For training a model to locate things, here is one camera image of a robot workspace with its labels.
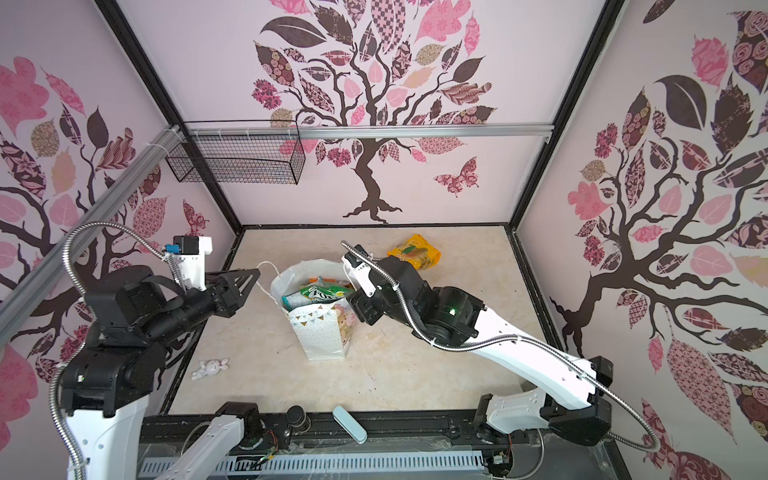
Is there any white paper gift bag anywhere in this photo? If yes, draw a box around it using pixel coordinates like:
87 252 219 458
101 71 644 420
260 259 357 361

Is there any green snack packet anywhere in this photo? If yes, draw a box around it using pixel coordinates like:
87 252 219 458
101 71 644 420
299 284 354 303

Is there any yellow corn snack bag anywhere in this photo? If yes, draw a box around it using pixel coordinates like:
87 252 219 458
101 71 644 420
388 234 441 270

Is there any teal white snack packet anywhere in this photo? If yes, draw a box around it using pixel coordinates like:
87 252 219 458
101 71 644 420
281 292 313 311

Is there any orange white snack packet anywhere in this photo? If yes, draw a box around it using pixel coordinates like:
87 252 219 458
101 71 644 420
305 277 349 286

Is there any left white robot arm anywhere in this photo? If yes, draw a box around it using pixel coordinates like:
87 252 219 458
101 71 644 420
51 266 261 479

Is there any small white plush toy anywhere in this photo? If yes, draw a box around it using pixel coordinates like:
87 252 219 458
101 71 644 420
191 358 229 381

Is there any light blue remote-like device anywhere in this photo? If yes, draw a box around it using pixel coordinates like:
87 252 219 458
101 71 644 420
332 406 368 444

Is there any black knob on base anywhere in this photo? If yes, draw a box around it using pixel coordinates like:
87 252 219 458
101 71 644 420
286 405 311 434

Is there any left metal flex conduit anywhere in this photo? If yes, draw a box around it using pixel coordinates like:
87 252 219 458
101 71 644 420
48 220 185 480

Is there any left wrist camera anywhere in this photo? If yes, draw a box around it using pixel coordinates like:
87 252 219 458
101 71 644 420
165 235 213 291

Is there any black wire basket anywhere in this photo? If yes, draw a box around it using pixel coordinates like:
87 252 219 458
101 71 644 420
165 120 306 185

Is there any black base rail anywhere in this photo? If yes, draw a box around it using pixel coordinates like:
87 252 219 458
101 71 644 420
110 406 631 480

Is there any back aluminium rail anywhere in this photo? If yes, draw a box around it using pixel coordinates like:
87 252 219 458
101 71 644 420
188 123 554 140

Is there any aluminium rail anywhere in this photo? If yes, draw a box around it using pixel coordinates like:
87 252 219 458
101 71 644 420
0 125 182 349
188 123 554 140

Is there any white slotted cable duct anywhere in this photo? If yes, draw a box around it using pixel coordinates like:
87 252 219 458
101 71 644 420
204 451 485 479

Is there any left aluminium rail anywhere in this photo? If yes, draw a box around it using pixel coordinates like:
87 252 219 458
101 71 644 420
0 125 182 349

